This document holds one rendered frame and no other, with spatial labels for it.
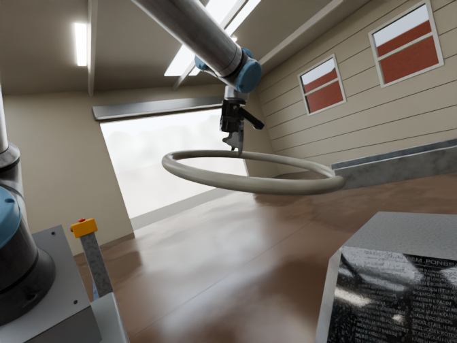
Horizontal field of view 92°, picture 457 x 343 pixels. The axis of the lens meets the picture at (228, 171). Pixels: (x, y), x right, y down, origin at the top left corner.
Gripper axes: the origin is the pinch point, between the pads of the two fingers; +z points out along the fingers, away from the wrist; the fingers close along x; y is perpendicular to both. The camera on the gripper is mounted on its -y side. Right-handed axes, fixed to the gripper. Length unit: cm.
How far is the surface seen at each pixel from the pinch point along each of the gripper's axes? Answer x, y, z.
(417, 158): 46, -27, -7
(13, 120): -499, 419, 19
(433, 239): 34, -54, 16
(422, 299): 44, -42, 27
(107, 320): 25, 39, 48
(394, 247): 32, -44, 21
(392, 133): -423, -496, -36
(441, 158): 48, -31, -8
